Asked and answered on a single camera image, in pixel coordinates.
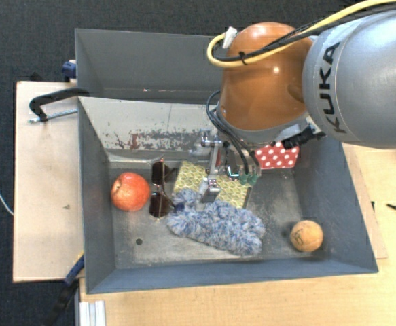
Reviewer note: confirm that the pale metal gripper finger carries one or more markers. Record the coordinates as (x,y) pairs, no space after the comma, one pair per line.
(203,190)
(214,193)

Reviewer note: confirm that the brown sunglasses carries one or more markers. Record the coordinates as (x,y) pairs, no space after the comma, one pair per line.
(158,204)

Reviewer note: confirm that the black cylinder on white bracket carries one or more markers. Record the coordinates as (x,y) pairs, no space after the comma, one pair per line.
(297,138)

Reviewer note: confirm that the tan ball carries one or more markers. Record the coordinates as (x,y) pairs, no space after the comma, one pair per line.
(306,236)

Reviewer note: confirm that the grey metal bin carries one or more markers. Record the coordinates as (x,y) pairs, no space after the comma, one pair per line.
(191,250)

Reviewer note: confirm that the red box with white dots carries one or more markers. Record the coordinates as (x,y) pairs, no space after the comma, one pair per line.
(279,156)

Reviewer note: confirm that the small black screw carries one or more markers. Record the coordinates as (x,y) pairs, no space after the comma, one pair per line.
(393,207)

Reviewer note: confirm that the pale wood board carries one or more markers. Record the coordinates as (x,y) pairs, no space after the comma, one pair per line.
(48,182)

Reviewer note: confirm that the red apple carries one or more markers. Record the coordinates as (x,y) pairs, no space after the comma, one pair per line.
(130,192)

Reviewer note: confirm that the blue and white fluffy cloth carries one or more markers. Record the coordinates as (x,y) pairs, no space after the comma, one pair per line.
(218,227)

